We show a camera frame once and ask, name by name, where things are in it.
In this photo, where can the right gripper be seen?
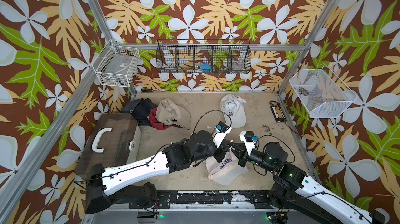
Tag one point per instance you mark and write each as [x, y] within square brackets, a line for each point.
[240, 149]

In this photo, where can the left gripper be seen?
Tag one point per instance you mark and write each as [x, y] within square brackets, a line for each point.
[220, 150]

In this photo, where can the cream pink baseball cap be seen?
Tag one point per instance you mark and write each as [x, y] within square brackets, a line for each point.
[226, 171]

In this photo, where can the white baseball cap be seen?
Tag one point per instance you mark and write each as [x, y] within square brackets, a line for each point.
[234, 110]

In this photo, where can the beige baseball cap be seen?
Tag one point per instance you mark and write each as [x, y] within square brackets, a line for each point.
[169, 113]

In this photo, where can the maroon baseball cap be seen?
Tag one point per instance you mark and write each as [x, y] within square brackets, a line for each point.
[156, 124]

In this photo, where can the black baseball cap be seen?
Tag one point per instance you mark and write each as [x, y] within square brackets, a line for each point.
[140, 109]

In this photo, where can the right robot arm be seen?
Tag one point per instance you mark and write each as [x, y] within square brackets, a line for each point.
[295, 189]

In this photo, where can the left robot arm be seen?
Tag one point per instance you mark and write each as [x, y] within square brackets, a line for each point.
[114, 185]

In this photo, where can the black orange device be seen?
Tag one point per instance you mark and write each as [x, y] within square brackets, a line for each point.
[277, 111]

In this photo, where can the small dark object in basket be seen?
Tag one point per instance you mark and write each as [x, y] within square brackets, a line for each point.
[303, 91]

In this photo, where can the blue object in basket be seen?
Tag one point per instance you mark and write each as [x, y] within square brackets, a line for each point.
[206, 68]

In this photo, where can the white mesh basket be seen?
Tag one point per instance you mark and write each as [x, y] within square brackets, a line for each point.
[329, 97]

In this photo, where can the brown lidded storage box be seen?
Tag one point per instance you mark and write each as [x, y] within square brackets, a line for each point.
[114, 142]

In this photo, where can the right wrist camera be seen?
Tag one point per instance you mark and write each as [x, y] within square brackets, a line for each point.
[249, 139]

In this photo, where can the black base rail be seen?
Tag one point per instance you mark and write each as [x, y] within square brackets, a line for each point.
[260, 199]

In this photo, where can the black wire basket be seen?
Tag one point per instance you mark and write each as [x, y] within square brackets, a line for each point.
[187, 55]

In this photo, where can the white wire basket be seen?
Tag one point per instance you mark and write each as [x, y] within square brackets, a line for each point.
[116, 65]

